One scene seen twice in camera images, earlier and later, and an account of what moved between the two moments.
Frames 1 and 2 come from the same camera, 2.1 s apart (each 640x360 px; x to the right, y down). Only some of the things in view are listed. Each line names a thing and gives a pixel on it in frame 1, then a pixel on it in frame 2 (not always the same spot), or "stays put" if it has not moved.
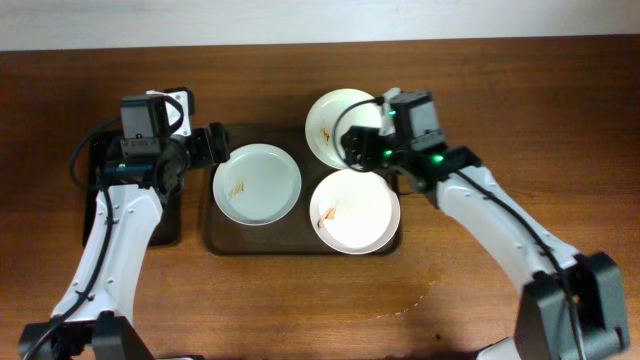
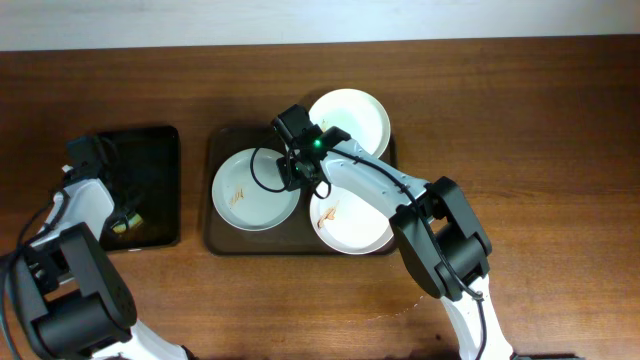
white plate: x=355 y=212 stays put
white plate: x=331 y=114 stays put
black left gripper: x=206 y=153 -> x=134 y=199
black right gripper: x=359 y=135 -> x=291 y=181
